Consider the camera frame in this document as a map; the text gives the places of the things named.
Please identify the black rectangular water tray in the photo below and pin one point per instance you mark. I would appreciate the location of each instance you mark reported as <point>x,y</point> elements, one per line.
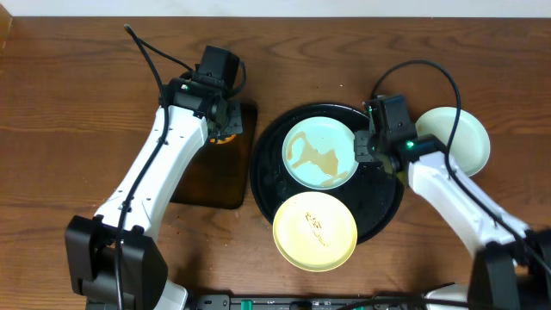
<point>217,175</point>

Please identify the yellow plate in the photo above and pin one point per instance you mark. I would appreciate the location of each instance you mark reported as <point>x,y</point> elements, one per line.
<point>315,231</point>

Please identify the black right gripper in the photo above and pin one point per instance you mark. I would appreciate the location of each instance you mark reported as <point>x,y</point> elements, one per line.
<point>361,139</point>

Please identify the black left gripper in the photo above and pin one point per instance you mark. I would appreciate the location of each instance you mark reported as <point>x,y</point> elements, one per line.
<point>232,121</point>

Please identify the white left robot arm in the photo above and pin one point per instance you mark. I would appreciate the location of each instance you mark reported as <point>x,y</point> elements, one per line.
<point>113,257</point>

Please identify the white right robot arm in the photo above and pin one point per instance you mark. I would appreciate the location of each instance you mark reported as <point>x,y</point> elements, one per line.
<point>511,268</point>

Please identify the mint green plate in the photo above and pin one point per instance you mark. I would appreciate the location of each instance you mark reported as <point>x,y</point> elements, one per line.
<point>471,145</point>
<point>318,153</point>

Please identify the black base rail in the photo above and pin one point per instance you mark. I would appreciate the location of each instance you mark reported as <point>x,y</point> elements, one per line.
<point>226,302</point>

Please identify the orange green scrub sponge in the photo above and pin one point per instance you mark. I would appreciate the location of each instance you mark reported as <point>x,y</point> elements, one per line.
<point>222,140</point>

